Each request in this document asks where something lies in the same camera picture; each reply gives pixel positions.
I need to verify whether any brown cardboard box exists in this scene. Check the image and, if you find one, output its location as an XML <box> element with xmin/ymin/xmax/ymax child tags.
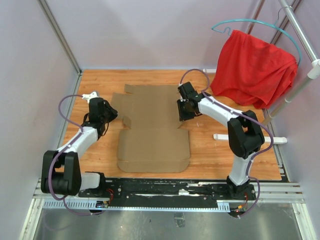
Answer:
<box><xmin>110</xmin><ymin>84</ymin><xmax>191</xmax><ymax>173</ymax></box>

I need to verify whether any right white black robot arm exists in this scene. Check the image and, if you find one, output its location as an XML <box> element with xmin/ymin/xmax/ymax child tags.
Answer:
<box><xmin>177</xmin><ymin>82</ymin><xmax>265</xmax><ymax>200</ymax></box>

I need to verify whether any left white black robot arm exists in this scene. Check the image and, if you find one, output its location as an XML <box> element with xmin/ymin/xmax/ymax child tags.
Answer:
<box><xmin>40</xmin><ymin>92</ymin><xmax>118</xmax><ymax>201</ymax></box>

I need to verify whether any red cloth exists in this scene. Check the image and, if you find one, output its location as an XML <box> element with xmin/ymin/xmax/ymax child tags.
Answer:
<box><xmin>210</xmin><ymin>30</ymin><xmax>298</xmax><ymax>109</ymax></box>

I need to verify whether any teal clothes hanger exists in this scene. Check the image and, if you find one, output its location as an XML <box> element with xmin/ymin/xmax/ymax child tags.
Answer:
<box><xmin>211</xmin><ymin>18</ymin><xmax>302</xmax><ymax>66</ymax></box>

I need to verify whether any white metal clothes rack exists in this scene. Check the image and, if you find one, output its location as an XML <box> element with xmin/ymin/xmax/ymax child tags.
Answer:
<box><xmin>202</xmin><ymin>0</ymin><xmax>320</xmax><ymax>145</ymax></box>

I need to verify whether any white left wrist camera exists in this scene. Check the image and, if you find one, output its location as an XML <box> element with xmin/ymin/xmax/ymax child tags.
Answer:
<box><xmin>81</xmin><ymin>91</ymin><xmax>100</xmax><ymax>104</ymax></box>

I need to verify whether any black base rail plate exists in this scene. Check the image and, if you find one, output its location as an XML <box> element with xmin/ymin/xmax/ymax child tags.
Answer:
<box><xmin>78</xmin><ymin>177</ymin><xmax>256</xmax><ymax>208</ymax></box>

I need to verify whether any grey slotted cable duct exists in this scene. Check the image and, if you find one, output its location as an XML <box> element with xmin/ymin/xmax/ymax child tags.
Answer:
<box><xmin>43</xmin><ymin>199</ymin><xmax>109</xmax><ymax>210</ymax></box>

